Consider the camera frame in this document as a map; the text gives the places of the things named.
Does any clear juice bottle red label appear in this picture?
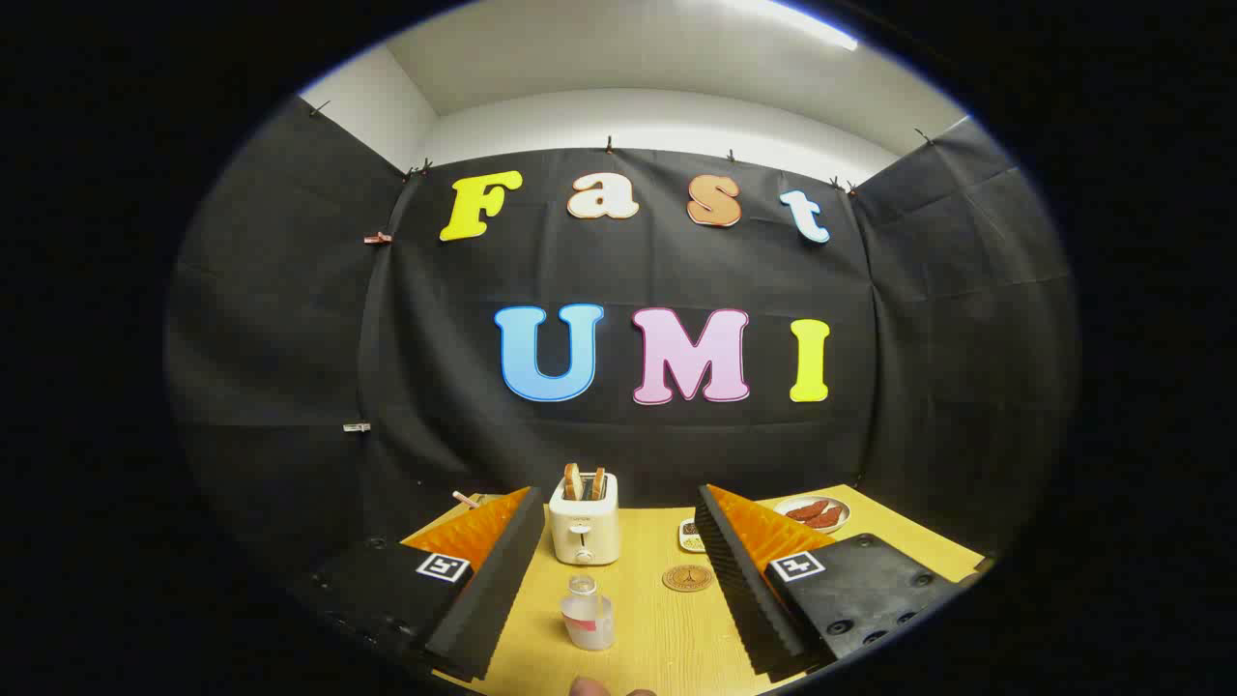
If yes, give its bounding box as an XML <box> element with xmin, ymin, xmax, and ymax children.
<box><xmin>561</xmin><ymin>574</ymin><xmax>616</xmax><ymax>652</ymax></box>

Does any white toaster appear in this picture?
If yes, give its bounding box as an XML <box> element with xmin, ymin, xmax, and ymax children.
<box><xmin>549</xmin><ymin>472</ymin><xmax>621</xmax><ymax>566</ymax></box>

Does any wooden table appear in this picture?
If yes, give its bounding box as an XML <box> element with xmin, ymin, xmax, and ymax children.
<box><xmin>401</xmin><ymin>483</ymin><xmax>987</xmax><ymax>696</ymax></box>

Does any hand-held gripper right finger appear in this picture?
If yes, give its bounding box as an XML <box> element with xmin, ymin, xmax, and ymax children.
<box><xmin>694</xmin><ymin>483</ymin><xmax>967</xmax><ymax>678</ymax></box>

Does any white round plate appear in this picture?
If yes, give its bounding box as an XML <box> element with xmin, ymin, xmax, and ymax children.
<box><xmin>773</xmin><ymin>495</ymin><xmax>851</xmax><ymax>535</ymax></box>

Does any black backdrop cloth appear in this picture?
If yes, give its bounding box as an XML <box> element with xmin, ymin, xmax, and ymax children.
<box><xmin>164</xmin><ymin>97</ymin><xmax>1079</xmax><ymax>600</ymax></box>

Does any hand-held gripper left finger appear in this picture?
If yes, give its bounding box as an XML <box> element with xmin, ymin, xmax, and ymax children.
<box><xmin>309</xmin><ymin>486</ymin><xmax>547</xmax><ymax>682</ymax></box>

